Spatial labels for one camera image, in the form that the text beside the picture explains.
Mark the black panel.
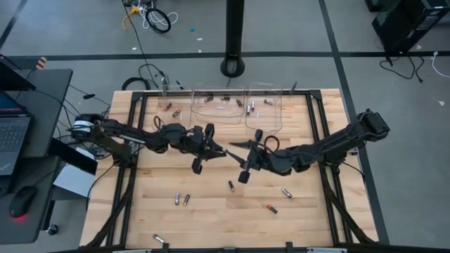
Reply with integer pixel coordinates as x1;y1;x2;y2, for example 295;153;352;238
48;137;99;176

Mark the black screen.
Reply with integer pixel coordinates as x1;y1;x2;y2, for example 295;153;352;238
0;53;37;92

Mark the yellow cable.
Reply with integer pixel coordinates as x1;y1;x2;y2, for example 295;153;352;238
121;5;141;31

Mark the black cable with plug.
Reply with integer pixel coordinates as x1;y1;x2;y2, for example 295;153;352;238
378;56;425;84

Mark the black desk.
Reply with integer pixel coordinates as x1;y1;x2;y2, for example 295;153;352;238
0;68;74;245

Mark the black cable bundle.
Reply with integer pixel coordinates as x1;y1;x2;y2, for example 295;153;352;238
121;77;152;91

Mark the white cable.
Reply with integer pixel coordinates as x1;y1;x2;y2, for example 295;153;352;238
430;51;450;79

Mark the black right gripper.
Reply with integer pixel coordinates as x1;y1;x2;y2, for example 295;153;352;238
226;129;278;184

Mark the black computer mouse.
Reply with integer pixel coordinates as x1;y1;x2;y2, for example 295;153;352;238
8;185;39;219

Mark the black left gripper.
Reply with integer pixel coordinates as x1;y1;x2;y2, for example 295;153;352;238
184;122;228;176

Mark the black laptop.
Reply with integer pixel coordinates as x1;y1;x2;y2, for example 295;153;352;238
0;90;33;176

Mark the black cable coil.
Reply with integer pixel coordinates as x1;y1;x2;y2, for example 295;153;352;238
145;7;172;34

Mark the black computer tower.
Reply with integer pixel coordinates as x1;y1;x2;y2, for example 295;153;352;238
371;0;450;56

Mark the black column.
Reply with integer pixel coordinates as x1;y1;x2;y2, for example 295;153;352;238
220;0;246;79

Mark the clear plastic bin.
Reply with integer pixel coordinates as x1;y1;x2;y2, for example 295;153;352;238
157;84;193;124
244;82;284;134
191;83;246;126

